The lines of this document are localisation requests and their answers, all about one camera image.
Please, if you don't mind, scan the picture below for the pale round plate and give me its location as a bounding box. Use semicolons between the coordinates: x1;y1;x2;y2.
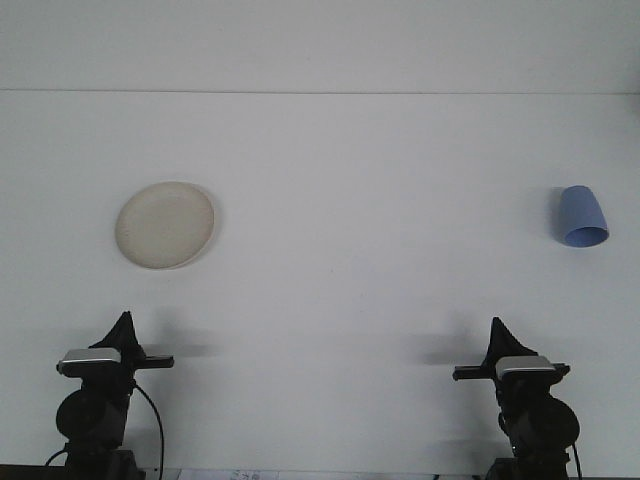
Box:
114;180;221;271

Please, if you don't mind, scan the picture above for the pale blue cup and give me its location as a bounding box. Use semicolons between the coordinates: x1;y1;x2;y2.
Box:
552;184;612;249

